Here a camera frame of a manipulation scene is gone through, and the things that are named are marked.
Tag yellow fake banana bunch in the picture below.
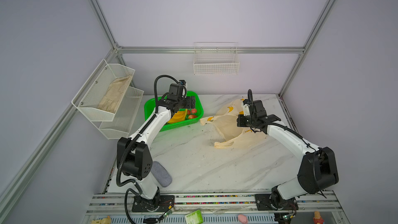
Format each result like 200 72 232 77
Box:
167 109 188 124

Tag cream banana print plastic bag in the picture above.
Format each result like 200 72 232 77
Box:
200 99 268 149

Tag green plastic basket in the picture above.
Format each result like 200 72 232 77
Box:
144 91 204 132

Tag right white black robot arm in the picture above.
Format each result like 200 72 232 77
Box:
237 99 339 209

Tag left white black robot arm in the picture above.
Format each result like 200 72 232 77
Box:
116 80 196 200

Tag beige cloth in shelf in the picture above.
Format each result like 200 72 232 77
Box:
97 75 133 114

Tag grey oval sponge pad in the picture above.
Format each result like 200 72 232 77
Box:
151 161 173 188

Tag pink small toy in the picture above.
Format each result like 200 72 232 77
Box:
237 214 248 224

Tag green small box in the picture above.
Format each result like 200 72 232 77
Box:
184 209 204 224

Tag red yellow figurine toy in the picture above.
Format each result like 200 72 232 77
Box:
313 211 324 224

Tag beige toy at front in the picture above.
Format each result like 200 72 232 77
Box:
91 216 112 224

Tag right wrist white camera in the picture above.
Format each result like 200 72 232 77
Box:
242 99 250 116

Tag wrist white camera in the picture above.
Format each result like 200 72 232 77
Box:
242 99 250 116
178 80 187 90

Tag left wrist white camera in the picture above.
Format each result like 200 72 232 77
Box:
178 80 187 90

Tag white wire wall basket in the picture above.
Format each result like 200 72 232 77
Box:
193 42 240 75

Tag lower white mesh wall shelf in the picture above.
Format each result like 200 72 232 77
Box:
98 87 144 140

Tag white mesh wall shelf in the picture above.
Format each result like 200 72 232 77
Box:
72 60 135 122
98 87 144 140

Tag upper white mesh wall shelf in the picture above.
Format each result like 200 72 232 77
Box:
72 60 135 122

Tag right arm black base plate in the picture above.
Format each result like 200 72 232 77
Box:
255 193 298 211

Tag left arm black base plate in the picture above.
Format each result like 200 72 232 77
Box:
131 195 175 213

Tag aluminium front rail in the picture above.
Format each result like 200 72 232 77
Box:
82 191 350 224

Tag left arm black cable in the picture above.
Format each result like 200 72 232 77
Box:
115 74 180 224

